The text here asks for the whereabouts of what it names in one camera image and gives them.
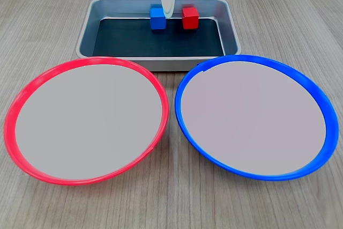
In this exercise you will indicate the small blue cube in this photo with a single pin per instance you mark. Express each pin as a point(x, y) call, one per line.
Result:
point(157, 21)

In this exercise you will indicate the small red cube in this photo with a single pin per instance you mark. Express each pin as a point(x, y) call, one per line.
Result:
point(190, 20)

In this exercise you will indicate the black tray mat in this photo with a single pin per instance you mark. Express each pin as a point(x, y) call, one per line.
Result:
point(158, 41)

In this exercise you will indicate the steel rectangular tray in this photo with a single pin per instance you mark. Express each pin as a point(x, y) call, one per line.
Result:
point(158, 64)

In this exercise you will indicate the blue-rimmed white round plate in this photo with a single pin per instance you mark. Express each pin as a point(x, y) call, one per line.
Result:
point(252, 116)

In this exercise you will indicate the red-rimmed white round plate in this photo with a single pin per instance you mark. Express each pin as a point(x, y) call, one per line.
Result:
point(85, 121)

